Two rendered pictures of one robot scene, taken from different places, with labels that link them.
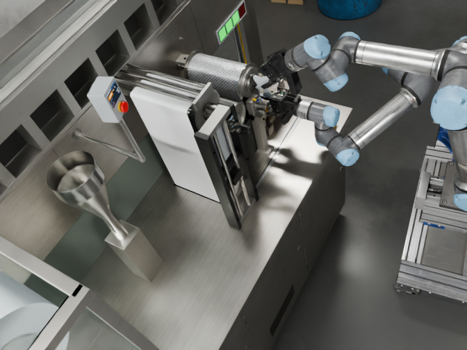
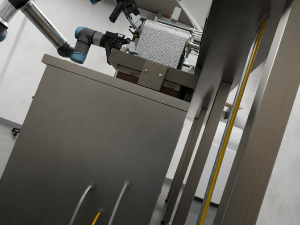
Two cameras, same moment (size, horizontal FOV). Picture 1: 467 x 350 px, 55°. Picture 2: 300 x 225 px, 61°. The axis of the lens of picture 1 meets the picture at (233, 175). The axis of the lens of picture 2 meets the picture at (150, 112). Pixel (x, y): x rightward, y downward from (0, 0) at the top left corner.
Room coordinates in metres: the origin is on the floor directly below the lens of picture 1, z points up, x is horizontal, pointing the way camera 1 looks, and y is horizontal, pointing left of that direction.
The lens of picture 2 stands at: (2.49, -0.84, 0.73)
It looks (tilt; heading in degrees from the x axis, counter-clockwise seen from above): 5 degrees up; 143
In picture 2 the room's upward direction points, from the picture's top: 20 degrees clockwise
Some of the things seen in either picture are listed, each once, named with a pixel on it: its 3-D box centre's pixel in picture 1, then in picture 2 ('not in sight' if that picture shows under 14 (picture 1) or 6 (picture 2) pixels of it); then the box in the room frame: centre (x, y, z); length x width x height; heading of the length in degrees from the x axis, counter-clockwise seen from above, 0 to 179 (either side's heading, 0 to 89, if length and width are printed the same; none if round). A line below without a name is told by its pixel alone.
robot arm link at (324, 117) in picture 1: (323, 114); (86, 35); (1.15, -0.40, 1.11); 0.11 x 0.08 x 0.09; 45
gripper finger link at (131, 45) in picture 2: (266, 93); (131, 47); (1.35, -0.23, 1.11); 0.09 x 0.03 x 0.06; 36
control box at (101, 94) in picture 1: (111, 100); (174, 14); (0.93, 0.24, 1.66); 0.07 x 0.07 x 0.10; 63
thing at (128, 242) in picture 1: (119, 232); not in sight; (0.86, 0.42, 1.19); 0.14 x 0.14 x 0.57
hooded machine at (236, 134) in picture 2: not in sight; (215, 161); (-0.21, 2.90, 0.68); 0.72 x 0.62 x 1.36; 143
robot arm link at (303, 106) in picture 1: (304, 110); (100, 39); (1.20, -0.34, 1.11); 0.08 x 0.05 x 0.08; 135
